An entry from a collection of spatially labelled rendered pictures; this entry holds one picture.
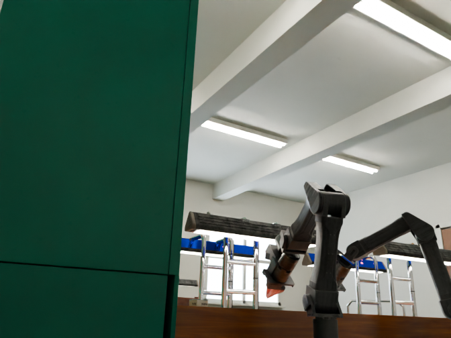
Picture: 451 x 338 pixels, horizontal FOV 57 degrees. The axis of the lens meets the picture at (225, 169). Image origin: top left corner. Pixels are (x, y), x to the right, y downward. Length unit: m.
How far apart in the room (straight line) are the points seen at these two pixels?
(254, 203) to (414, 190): 2.82
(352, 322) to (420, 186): 5.74
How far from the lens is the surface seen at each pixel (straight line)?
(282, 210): 8.35
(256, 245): 1.86
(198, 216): 1.57
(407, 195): 7.24
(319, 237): 1.15
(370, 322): 1.56
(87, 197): 1.10
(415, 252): 2.25
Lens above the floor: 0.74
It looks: 20 degrees up
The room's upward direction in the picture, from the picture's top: 2 degrees clockwise
